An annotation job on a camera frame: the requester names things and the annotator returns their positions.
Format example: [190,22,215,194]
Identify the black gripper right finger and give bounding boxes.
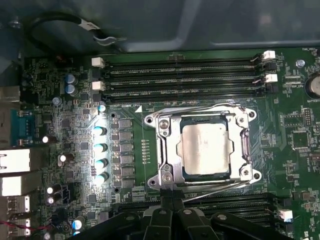
[172,189,291,240]

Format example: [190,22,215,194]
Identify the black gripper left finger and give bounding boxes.
[93,189,174,240]

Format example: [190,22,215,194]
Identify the thin wire locking lever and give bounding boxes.
[149,101,248,118]
[181,178,253,202]

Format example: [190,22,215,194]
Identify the silver CPU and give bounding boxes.
[176,115,235,181]

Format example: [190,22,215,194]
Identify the metal socket cover frame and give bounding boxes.
[155,109,252,185]

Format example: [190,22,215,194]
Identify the CPU socket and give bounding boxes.
[144,102,263,188]

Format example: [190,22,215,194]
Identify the green motherboard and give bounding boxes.
[19,46,320,240]

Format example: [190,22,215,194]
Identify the silver-topped black capacitor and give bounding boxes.
[57,152,75,163]
[41,134,57,145]

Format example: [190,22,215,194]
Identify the black RAM slot white latches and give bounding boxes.
[91,49,277,69]
[91,73,279,91]

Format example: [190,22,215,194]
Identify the silver metal port housing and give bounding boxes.
[0,176,23,198]
[0,148,31,174]

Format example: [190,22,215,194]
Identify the blue serial port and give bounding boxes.
[11,109,36,147]

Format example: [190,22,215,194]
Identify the round coin battery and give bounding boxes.
[304,74,320,101]

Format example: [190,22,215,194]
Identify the open black PC case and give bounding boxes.
[0,0,320,55]

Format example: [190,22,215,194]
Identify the looped black cable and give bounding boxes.
[23,12,128,55]

